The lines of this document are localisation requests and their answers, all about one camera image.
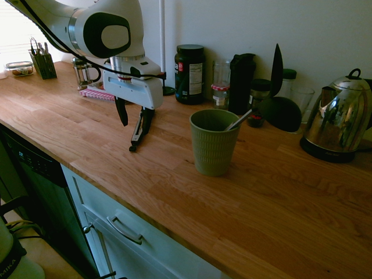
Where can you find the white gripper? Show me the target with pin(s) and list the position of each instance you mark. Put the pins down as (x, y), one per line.
(136, 87)

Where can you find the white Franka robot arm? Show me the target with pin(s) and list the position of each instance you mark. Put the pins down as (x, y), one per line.
(58, 20)

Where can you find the green ribbed utensil holder cup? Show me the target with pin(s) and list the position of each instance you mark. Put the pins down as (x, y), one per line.
(212, 145)

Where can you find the dark mesh cutlery holder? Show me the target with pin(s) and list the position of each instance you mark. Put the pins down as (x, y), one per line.
(45, 67)

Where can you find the black round lamp base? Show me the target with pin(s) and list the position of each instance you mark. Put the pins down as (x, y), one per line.
(169, 90)

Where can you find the glass French press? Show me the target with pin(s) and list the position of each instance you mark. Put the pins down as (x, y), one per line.
(82, 74)

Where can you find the black protein powder tub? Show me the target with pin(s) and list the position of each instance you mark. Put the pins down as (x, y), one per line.
(189, 75)

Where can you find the jar with red checked lid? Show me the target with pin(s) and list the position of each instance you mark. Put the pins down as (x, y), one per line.
(220, 94)

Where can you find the clear empty glass jar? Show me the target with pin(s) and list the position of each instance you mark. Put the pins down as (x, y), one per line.
(221, 72)

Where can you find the black shaker bottle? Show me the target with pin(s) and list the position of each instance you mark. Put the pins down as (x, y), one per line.
(241, 84)

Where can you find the black dishwasher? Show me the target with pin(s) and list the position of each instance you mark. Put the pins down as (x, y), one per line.
(37, 180)

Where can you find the glass food container with lid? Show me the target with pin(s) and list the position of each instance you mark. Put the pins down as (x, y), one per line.
(19, 69)

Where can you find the coffee jar with black lid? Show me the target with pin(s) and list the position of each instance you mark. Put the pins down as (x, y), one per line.
(257, 90)

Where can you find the silver round cabinet knob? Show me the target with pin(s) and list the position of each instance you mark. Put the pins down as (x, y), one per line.
(87, 228)

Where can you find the white cabinet drawer front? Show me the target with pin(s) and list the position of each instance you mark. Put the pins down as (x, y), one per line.
(162, 255)

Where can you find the white window blind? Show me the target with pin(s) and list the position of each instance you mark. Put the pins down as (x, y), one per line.
(14, 29)

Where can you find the black pointed leaf-shaped piece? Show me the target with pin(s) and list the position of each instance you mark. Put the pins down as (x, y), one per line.
(277, 72)

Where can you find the clear jar with green lid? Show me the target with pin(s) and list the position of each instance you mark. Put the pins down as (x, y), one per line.
(290, 78)

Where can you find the clear glass tumbler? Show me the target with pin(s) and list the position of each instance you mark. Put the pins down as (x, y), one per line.
(305, 98)

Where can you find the black kettle base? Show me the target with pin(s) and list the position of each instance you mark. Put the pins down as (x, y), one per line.
(325, 152)

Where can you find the stainless steel electric kettle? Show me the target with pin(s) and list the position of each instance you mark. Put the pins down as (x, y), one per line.
(340, 116)

